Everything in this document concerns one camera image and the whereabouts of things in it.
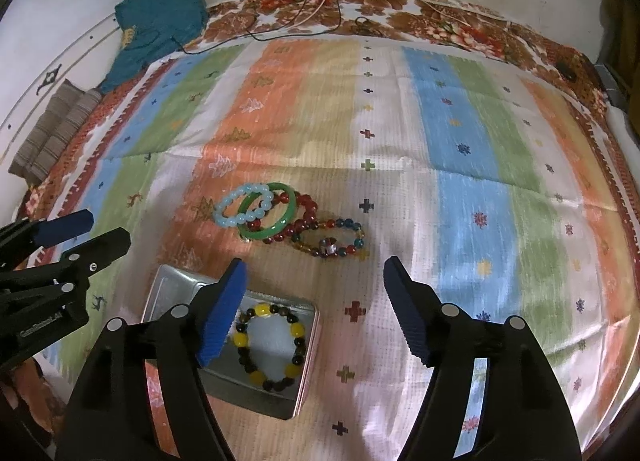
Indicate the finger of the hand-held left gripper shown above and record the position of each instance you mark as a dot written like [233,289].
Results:
[105,246]
[70,223]

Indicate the striped brown cushion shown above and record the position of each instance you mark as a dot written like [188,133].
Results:
[55,131]

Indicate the white cloth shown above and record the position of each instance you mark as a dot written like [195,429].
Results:
[622,126]

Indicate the black wall clip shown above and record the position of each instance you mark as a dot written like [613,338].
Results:
[52,76]

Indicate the grey box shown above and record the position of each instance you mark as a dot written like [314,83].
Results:
[610,83]

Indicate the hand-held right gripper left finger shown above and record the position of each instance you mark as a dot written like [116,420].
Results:
[222,311]

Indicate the teal garment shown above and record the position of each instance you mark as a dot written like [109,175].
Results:
[155,16]

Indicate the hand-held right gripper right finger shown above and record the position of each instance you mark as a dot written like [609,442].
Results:
[407,311]

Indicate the colourful striped mat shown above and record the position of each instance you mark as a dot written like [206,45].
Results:
[450,141]

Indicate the dark yellow cloth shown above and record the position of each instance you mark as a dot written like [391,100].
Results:
[617,6]

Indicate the green jade bangle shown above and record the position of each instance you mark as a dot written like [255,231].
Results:
[260,233]

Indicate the silver metal tin box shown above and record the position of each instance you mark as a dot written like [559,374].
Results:
[170,286]

